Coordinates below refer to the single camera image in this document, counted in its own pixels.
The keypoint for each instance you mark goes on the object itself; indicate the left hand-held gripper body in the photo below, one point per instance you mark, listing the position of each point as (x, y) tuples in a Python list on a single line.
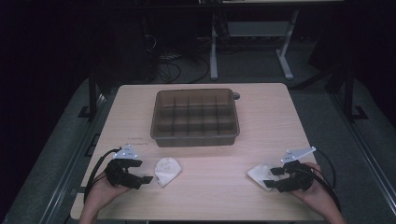
[(120, 174)]

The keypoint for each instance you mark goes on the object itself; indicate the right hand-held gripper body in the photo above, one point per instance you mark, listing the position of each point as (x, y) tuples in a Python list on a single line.
[(299, 182)]

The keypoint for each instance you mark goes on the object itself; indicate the white sock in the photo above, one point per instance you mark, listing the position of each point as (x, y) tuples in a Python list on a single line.
[(260, 174), (167, 171)]

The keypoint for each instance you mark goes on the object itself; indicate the brown divided storage box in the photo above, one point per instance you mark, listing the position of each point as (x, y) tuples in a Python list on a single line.
[(194, 118)]

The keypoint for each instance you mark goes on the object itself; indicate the person's right hand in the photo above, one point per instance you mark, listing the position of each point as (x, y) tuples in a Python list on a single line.
[(317, 189)]

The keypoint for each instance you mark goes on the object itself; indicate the person's left hand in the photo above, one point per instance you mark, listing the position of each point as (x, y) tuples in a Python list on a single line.
[(106, 191)]

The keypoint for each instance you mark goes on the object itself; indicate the small dark round object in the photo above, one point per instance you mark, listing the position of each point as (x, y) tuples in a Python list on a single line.
[(236, 95)]

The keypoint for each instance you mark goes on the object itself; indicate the aluminium frame rail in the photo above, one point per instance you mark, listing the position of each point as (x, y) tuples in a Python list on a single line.
[(367, 149), (71, 161)]

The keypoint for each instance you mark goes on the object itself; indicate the black stand post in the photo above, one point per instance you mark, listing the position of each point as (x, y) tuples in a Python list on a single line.
[(349, 93), (92, 93)]

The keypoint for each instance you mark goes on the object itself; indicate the white metal desk frame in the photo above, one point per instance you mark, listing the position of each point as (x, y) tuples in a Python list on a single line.
[(213, 56)]

